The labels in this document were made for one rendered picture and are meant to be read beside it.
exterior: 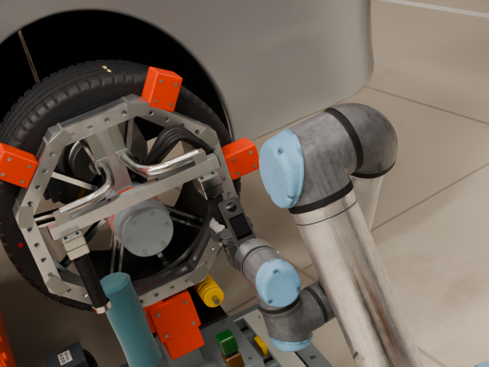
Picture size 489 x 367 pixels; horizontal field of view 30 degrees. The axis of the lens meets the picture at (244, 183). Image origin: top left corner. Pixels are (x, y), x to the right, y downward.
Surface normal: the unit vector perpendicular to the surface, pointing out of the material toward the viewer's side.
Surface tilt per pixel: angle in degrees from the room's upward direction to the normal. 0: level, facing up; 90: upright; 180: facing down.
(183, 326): 90
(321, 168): 76
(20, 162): 90
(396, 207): 0
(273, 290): 85
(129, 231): 90
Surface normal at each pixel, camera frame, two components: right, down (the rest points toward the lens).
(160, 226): 0.36, 0.32
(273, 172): -0.88, 0.31
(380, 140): 0.70, 0.11
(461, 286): -0.28, -0.86
